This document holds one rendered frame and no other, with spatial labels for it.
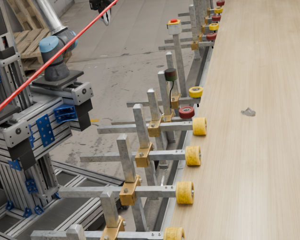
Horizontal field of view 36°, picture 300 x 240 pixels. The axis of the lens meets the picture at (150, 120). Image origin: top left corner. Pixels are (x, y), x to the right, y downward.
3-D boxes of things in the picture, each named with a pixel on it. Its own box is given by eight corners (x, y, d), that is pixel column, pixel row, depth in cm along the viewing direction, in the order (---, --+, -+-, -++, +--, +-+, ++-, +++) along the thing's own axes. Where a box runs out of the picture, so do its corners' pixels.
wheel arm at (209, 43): (158, 51, 355) (157, 46, 353) (159, 50, 358) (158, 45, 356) (215, 46, 344) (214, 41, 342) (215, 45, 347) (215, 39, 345)
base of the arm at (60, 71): (39, 80, 271) (35, 64, 267) (57, 70, 282) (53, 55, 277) (57, 82, 263) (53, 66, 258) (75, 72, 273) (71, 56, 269)
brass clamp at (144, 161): (135, 167, 190) (133, 157, 188) (142, 150, 202) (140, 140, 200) (149, 167, 189) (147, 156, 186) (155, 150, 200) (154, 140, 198)
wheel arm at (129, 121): (112, 128, 247) (110, 122, 245) (114, 125, 250) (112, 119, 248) (192, 125, 236) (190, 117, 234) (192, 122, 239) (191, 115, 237)
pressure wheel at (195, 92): (197, 111, 256) (195, 92, 250) (188, 107, 262) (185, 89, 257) (208, 105, 259) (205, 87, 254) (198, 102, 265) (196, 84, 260)
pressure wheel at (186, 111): (180, 132, 237) (177, 112, 232) (182, 125, 244) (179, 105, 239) (195, 131, 235) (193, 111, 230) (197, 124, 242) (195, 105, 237)
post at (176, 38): (181, 102, 292) (171, 34, 272) (182, 98, 297) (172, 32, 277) (187, 102, 291) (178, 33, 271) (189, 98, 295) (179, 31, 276)
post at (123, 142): (138, 240, 185) (115, 137, 164) (140, 234, 188) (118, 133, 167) (146, 240, 184) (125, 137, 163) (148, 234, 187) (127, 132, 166)
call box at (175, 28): (169, 36, 272) (167, 23, 269) (171, 33, 278) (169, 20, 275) (180, 35, 270) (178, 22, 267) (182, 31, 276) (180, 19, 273)
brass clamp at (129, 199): (119, 205, 169) (117, 194, 166) (128, 184, 180) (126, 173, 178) (135, 205, 167) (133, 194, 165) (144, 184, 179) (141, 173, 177)
